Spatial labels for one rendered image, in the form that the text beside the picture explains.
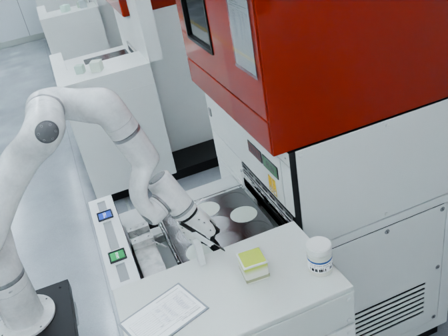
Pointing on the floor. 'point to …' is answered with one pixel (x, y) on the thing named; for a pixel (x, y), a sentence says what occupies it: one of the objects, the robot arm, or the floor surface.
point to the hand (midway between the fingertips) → (214, 245)
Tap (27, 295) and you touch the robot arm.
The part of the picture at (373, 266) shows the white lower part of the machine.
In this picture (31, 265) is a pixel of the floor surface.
